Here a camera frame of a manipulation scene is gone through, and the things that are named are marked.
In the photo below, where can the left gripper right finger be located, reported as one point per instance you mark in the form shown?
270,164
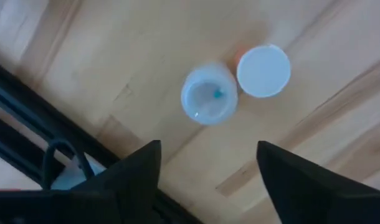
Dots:
302,199

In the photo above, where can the orange pill bottle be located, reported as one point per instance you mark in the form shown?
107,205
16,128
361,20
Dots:
263,71

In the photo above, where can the clear pill bottle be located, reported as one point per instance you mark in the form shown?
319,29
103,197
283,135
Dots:
208,99

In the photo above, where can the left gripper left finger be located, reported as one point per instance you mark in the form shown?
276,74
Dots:
131,189

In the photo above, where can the black aluminium table frame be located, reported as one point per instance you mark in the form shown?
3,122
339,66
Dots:
37,109

